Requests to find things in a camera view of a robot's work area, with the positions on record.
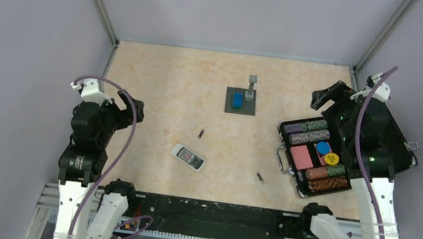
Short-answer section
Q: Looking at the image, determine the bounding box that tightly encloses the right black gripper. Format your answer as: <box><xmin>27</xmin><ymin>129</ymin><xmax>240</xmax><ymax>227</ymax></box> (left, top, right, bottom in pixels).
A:
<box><xmin>307</xmin><ymin>77</ymin><xmax>362</xmax><ymax>144</ymax></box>

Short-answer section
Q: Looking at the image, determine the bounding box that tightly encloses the white remote control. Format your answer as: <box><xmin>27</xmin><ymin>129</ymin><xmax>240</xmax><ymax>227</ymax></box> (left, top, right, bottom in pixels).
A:
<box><xmin>171</xmin><ymin>143</ymin><xmax>205</xmax><ymax>172</ymax></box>

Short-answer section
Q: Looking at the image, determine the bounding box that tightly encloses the battery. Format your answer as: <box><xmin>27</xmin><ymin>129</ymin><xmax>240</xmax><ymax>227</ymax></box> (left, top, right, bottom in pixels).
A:
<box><xmin>256</xmin><ymin>172</ymin><xmax>264</xmax><ymax>184</ymax></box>
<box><xmin>197</xmin><ymin>129</ymin><xmax>205</xmax><ymax>139</ymax></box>

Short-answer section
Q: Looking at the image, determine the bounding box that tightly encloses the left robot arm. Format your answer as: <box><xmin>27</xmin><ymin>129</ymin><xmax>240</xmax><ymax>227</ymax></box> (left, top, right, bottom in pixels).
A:
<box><xmin>53</xmin><ymin>88</ymin><xmax>144</xmax><ymax>239</ymax></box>

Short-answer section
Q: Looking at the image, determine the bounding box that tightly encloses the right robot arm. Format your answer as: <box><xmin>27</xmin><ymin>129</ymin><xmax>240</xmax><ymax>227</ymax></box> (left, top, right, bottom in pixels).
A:
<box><xmin>298</xmin><ymin>82</ymin><xmax>417</xmax><ymax>239</ymax></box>

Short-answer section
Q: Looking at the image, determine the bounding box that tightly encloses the blue round chip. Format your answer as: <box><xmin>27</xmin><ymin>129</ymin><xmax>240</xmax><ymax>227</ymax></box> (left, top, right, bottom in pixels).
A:
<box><xmin>315</xmin><ymin>142</ymin><xmax>332</xmax><ymax>156</ymax></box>

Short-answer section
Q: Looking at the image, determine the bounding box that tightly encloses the black poker chip case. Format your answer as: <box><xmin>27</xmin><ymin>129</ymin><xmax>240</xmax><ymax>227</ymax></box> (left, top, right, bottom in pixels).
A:
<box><xmin>277</xmin><ymin>115</ymin><xmax>417</xmax><ymax>199</ymax></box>

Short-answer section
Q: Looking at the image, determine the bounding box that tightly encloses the yellow dealer button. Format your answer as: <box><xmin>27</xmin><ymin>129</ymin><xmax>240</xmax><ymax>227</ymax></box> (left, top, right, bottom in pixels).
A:
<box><xmin>324</xmin><ymin>153</ymin><xmax>340</xmax><ymax>166</ymax></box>

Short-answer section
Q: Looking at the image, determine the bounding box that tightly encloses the pink card deck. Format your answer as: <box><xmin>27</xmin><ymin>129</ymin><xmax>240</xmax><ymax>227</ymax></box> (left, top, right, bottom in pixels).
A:
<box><xmin>290</xmin><ymin>145</ymin><xmax>313</xmax><ymax>170</ymax></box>

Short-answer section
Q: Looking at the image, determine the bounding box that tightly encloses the grey lego tower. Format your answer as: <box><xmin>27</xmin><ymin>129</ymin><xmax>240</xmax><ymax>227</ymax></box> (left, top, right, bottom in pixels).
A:
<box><xmin>245</xmin><ymin>75</ymin><xmax>258</xmax><ymax>102</ymax></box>

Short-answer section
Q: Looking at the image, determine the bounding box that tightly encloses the grey lego baseplate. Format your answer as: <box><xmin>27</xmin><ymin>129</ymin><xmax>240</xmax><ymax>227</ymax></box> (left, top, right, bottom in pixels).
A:
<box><xmin>224</xmin><ymin>86</ymin><xmax>257</xmax><ymax>116</ymax></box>

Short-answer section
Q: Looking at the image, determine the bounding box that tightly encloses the blue lego brick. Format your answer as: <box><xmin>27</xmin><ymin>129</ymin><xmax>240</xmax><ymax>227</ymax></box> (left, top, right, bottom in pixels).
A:
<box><xmin>231</xmin><ymin>93</ymin><xmax>244</xmax><ymax>110</ymax></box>

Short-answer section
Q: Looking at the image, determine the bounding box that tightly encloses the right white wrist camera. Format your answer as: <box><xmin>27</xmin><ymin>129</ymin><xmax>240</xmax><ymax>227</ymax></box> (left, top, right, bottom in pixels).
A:
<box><xmin>350</xmin><ymin>71</ymin><xmax>393</xmax><ymax>106</ymax></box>

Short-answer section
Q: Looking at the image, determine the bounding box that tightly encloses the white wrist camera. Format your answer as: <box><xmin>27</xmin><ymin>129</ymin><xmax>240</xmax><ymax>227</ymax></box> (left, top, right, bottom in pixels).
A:
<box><xmin>350</xmin><ymin>71</ymin><xmax>393</xmax><ymax>106</ymax></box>
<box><xmin>70</xmin><ymin>78</ymin><xmax>113</xmax><ymax>105</ymax></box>

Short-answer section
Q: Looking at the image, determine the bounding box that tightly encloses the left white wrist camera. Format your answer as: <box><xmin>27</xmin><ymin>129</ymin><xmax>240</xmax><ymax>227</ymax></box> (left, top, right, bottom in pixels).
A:
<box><xmin>70</xmin><ymin>78</ymin><xmax>113</xmax><ymax>105</ymax></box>

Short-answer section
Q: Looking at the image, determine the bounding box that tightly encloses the chrome case handle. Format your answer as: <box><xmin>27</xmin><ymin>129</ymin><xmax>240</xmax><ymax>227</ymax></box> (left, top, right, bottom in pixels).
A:
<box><xmin>273</xmin><ymin>144</ymin><xmax>298</xmax><ymax>175</ymax></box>

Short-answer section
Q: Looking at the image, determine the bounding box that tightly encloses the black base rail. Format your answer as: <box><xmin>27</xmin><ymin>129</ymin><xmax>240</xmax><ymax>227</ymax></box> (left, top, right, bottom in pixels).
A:
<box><xmin>126</xmin><ymin>192</ymin><xmax>316</xmax><ymax>239</ymax></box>

